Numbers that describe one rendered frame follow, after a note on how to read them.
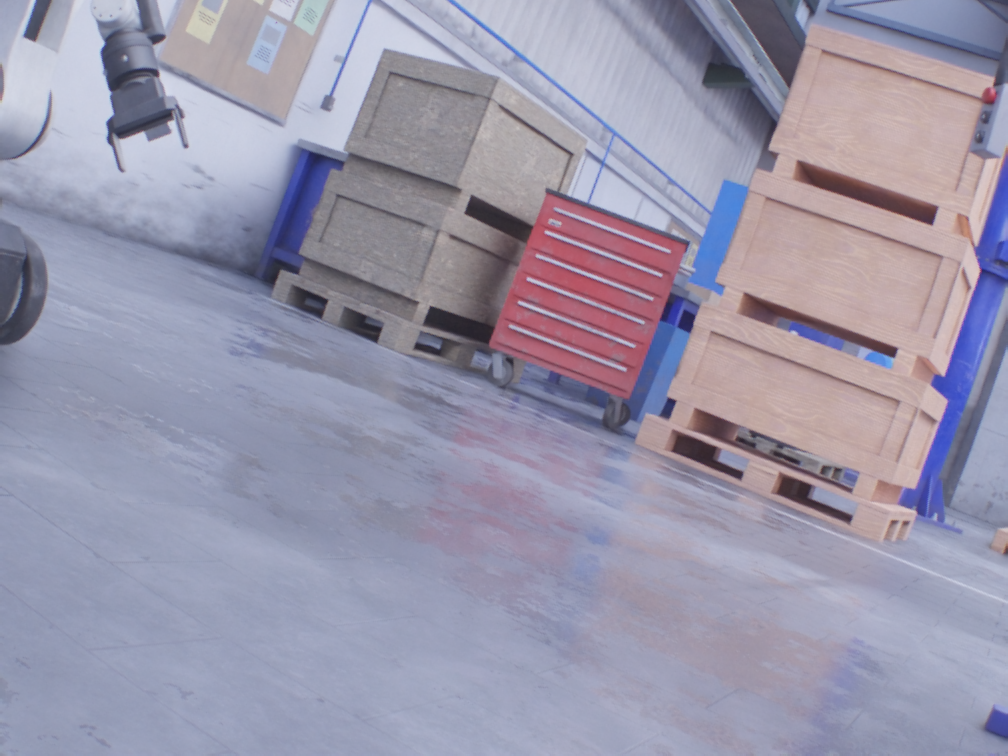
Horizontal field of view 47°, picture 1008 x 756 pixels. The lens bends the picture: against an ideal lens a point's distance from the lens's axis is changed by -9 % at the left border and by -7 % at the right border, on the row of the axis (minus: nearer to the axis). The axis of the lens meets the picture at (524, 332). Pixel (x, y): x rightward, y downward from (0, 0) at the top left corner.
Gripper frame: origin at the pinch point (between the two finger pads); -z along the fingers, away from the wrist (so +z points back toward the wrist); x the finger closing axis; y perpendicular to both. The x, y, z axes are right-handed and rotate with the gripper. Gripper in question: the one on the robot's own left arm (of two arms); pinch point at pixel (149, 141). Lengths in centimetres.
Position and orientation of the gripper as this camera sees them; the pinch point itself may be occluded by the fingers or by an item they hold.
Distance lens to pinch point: 194.6
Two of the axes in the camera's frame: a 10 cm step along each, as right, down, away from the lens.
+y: -0.4, 1.6, 9.9
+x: 9.4, -3.2, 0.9
